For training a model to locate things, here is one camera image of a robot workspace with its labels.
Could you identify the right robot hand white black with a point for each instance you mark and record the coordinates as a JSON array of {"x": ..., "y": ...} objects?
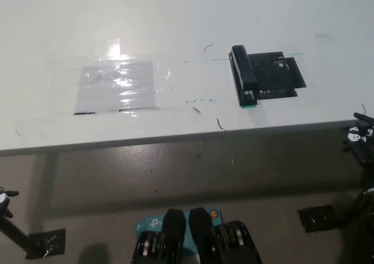
[{"x": 358, "y": 138}]

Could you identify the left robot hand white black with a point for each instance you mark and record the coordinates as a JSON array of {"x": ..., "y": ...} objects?
[{"x": 3, "y": 199}]

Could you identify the black desktop stapler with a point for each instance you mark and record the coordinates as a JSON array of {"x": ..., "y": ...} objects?
[{"x": 245, "y": 71}]

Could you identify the black tape mark on desk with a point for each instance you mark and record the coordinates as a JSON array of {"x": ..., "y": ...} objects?
[{"x": 280, "y": 77}]

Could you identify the robot body black ribbed blocks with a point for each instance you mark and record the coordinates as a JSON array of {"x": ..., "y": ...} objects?
[{"x": 201, "y": 234}]

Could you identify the black floor tape patch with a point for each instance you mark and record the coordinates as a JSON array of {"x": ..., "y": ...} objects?
[
  {"x": 48, "y": 243},
  {"x": 317, "y": 218}
]

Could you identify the green tape piece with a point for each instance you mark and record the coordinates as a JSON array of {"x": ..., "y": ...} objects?
[{"x": 249, "y": 107}]

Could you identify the white paper sheet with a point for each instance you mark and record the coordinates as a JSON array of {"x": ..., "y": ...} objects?
[{"x": 99, "y": 91}]

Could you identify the teal router box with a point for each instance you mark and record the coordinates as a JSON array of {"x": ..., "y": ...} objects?
[{"x": 152, "y": 223}]

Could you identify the clear plastic film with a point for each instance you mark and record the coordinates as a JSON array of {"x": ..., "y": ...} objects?
[{"x": 166, "y": 71}]

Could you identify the black diagonal frame bar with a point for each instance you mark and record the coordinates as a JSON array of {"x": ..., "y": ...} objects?
[{"x": 14, "y": 232}]

